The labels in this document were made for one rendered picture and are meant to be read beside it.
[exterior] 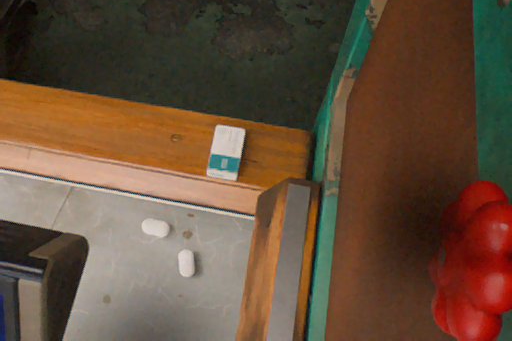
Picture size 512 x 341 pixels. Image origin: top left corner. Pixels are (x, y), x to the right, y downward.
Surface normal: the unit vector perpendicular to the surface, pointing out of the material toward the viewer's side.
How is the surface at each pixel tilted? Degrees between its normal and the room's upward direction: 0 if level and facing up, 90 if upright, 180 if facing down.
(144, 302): 0
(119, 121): 0
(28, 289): 58
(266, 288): 67
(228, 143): 0
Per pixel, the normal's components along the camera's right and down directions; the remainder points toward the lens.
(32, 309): -0.18, 0.47
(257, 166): -0.01, -0.48
